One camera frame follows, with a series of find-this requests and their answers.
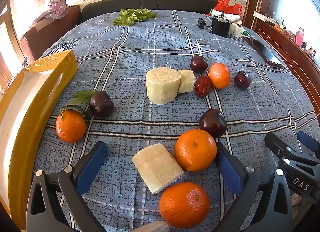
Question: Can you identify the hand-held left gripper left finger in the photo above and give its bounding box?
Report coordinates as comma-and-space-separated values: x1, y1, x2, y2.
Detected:
26, 141, 108, 232

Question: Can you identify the black smartphone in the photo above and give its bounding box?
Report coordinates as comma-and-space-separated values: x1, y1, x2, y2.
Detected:
243, 36, 283, 69

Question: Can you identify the dark purple plum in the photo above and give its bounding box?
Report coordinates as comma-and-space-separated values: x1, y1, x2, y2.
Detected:
190, 55, 208, 73
199, 108, 228, 138
234, 70, 251, 89
89, 91, 114, 118

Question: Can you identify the orange mandarin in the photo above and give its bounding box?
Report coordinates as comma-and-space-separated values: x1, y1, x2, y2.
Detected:
208, 63, 231, 89
159, 182, 211, 229
174, 129, 217, 172

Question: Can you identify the large round sugarcane piece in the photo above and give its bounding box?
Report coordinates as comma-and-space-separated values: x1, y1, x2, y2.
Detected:
146, 66, 181, 105

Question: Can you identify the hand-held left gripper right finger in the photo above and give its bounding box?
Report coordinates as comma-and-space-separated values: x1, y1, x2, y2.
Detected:
214, 142, 293, 232

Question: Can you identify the red plastic bag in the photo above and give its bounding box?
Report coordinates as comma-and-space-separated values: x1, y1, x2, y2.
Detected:
207, 0, 243, 17

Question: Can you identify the red date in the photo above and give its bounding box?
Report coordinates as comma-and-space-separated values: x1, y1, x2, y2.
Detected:
194, 75, 212, 97

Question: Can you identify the black cup with items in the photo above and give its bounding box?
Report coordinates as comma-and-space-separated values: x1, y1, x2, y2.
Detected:
211, 17, 231, 38

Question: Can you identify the pink bottle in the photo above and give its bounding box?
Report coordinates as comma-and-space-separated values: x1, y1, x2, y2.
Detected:
295, 28, 305, 47

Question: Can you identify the small sugarcane piece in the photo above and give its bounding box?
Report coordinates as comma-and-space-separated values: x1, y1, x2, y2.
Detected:
177, 69, 196, 94

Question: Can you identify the yellow cardboard box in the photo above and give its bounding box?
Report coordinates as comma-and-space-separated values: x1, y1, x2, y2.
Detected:
0, 49, 78, 230

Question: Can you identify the green lettuce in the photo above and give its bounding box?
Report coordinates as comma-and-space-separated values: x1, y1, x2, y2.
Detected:
113, 8, 157, 26

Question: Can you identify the wooden cabinet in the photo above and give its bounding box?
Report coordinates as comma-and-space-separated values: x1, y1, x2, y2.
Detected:
250, 11, 320, 115

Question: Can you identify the brown armchair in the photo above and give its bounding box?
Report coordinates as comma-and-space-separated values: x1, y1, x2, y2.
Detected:
20, 4, 82, 64

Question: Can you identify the black sofa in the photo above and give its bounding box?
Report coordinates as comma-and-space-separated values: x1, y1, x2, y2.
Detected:
79, 0, 219, 25

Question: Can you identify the wooden door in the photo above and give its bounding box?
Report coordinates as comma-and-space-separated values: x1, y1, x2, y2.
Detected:
0, 2, 23, 99

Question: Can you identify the purple floral cloth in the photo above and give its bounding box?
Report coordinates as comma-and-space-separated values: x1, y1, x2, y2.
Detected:
32, 0, 69, 25

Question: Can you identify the long sugarcane piece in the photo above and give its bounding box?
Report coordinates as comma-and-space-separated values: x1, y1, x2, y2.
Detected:
132, 143, 185, 194

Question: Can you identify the blue plaid blanket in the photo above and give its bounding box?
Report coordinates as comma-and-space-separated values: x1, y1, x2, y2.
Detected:
32, 9, 317, 232

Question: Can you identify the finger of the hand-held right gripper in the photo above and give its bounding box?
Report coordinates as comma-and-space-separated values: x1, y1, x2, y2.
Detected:
264, 132, 293, 163
297, 130, 320, 159

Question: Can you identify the orange with green leaves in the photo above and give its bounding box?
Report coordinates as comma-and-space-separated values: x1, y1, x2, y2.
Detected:
55, 90, 94, 143

